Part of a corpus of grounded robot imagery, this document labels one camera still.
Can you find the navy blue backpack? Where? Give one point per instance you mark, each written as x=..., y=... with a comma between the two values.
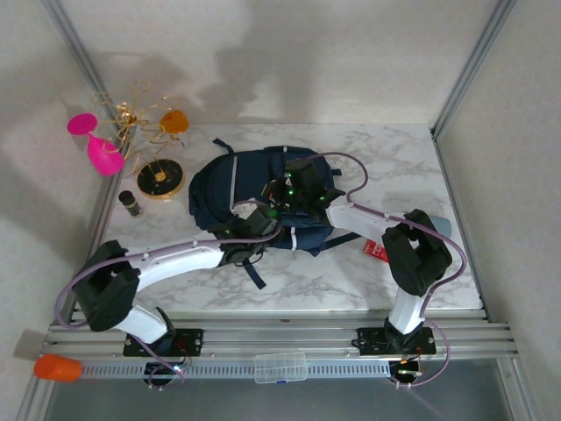
x=250, y=175

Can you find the red flat pack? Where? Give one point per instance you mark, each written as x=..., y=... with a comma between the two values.
x=377, y=252

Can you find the grey pencil case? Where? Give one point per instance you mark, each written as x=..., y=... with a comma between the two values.
x=442, y=226

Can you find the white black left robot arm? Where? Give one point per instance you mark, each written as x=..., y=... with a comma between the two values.
x=175, y=261

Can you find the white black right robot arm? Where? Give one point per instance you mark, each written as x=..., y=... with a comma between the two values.
x=416, y=259

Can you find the orange plastic wine glass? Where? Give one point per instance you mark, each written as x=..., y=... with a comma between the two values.
x=174, y=121

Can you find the small dark bottle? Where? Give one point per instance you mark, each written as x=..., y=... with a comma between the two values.
x=130, y=204

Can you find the clear plastic organizer box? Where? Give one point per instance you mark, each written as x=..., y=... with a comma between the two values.
x=280, y=368

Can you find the pink plastic wine glass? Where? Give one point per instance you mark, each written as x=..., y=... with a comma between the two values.
x=103, y=153

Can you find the orange plastic cup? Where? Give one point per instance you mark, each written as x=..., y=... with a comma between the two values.
x=57, y=368

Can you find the aluminium rail frame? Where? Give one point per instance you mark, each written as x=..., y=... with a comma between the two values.
x=280, y=335

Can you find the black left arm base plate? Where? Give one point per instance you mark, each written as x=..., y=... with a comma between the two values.
x=188, y=340

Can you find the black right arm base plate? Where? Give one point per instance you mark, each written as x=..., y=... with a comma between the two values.
x=372, y=342

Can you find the aluminium frame post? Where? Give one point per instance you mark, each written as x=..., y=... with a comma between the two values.
x=70, y=35
x=473, y=66

